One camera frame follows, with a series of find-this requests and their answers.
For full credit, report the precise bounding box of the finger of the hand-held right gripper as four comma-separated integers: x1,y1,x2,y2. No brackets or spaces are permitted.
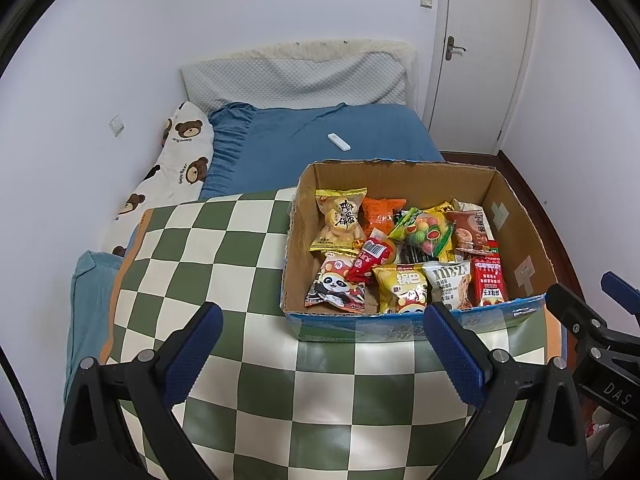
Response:
600,271,640,318
545,284,608,356

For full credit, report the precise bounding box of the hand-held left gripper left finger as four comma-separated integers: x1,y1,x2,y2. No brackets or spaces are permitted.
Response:
57,301,224,480

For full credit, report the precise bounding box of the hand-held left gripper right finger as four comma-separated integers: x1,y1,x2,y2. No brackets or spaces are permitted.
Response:
422,301,588,480

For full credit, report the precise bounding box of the brown pastry snack packet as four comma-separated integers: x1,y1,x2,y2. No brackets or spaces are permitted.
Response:
445,199,493,253

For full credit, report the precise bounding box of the red snack packet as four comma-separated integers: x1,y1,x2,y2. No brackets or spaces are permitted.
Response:
346,237,398,286

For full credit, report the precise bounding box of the yellow biscuit snack packet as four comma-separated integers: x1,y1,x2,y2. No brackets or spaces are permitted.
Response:
309,187,368,253

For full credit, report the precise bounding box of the cardboard box with blue print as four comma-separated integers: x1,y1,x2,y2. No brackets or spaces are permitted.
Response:
280,159,560,343

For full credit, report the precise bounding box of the white plastic bag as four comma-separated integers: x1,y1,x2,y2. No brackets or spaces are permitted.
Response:
585,405,636,466

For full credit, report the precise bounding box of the green white checkered blanket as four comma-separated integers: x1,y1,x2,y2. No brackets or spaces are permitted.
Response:
100,187,568,480

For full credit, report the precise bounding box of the white snack packet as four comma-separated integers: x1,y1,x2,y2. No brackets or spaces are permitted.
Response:
422,260,473,311

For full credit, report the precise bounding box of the red packet with green edge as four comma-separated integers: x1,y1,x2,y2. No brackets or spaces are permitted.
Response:
470,240,508,308

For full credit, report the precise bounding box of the yellow chips packet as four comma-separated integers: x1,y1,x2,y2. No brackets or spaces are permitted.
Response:
372,262,431,315

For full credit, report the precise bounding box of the green fruit candy packet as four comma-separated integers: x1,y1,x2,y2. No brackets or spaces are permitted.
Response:
389,203,456,256

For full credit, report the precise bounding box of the panda print snack packet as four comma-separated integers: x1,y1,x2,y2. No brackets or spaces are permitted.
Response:
305,252,373,313

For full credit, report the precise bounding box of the orange snack packet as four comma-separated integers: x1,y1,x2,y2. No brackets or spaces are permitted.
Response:
361,197,407,236

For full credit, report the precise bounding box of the white bear print pillow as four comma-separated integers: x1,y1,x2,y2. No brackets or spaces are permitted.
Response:
102,101,217,258

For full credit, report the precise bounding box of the blue bedsheet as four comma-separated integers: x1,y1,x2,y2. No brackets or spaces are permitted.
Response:
200,102,445,201

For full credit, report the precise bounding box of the white door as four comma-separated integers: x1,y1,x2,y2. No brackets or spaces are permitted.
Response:
425,0,538,156

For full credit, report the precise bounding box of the grey quilted pillow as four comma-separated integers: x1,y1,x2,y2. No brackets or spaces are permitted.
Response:
180,50,408,111

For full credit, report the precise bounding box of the white fluffy blanket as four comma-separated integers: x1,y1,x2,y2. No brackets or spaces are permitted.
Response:
220,39,418,106

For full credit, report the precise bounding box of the black cable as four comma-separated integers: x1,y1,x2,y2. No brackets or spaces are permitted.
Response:
0,345,53,480

